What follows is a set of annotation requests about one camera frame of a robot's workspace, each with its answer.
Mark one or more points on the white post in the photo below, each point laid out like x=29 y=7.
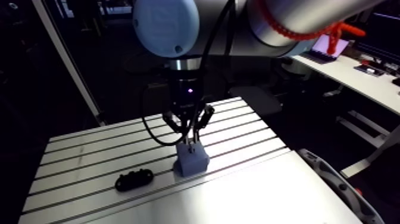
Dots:
x=68 y=62

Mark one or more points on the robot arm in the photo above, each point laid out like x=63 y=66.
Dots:
x=281 y=22

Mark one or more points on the dark blue-grey block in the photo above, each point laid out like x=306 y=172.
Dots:
x=192 y=162

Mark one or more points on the white desk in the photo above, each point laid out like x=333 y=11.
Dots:
x=359 y=79

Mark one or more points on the laptop with lit screen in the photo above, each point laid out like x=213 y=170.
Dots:
x=328 y=48

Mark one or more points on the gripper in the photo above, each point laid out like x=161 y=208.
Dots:
x=187 y=94

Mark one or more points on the black oval holder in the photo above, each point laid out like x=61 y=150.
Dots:
x=134 y=179

